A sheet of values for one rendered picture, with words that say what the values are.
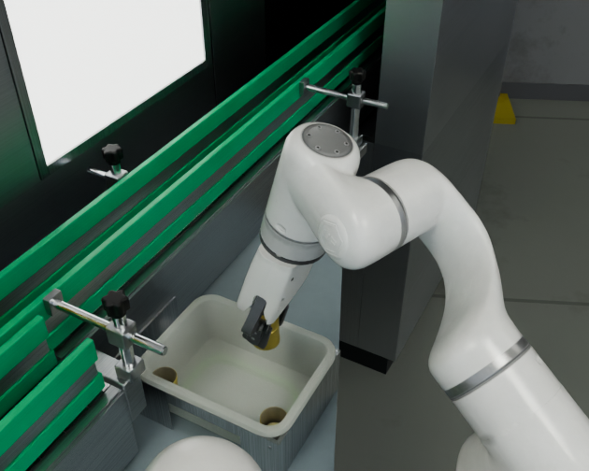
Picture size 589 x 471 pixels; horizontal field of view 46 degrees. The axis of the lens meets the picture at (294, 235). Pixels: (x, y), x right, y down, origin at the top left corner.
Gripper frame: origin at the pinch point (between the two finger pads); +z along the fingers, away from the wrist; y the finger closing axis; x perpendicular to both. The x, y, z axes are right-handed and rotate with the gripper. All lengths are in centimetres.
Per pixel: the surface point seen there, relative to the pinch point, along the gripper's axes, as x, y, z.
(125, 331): -11.6, 12.4, -1.9
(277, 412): 6.3, 3.8, 10.3
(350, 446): 19, -48, 90
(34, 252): -30.1, 6.4, 3.6
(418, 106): -3, -72, 7
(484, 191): 20, -176, 91
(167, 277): -18.0, -7.1, 12.0
